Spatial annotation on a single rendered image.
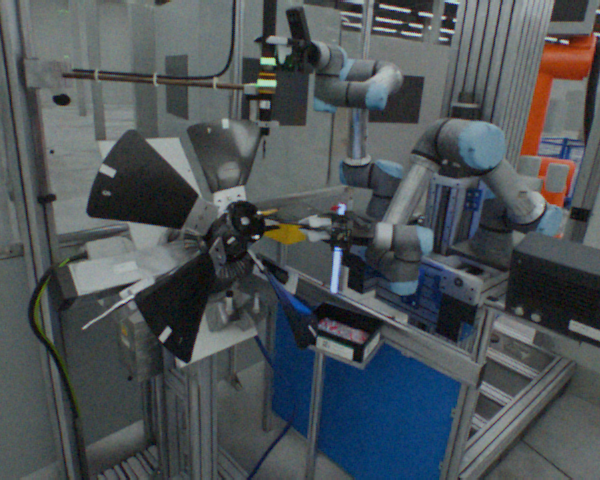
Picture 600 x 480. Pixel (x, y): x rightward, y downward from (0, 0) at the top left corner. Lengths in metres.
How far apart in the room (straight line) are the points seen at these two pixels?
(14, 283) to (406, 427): 1.40
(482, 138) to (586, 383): 1.97
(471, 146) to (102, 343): 1.55
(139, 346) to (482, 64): 1.55
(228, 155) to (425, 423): 1.03
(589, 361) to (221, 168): 2.26
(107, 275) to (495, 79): 1.45
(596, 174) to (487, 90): 0.97
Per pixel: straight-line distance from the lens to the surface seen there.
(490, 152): 1.23
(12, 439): 2.07
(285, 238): 1.63
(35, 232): 1.55
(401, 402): 1.58
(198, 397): 1.49
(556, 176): 4.81
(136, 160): 1.10
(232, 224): 1.10
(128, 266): 1.13
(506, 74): 1.80
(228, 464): 2.02
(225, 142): 1.29
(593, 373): 2.89
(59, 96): 1.42
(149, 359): 1.53
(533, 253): 1.13
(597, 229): 2.64
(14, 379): 1.93
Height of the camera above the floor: 1.56
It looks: 19 degrees down
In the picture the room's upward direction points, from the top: 4 degrees clockwise
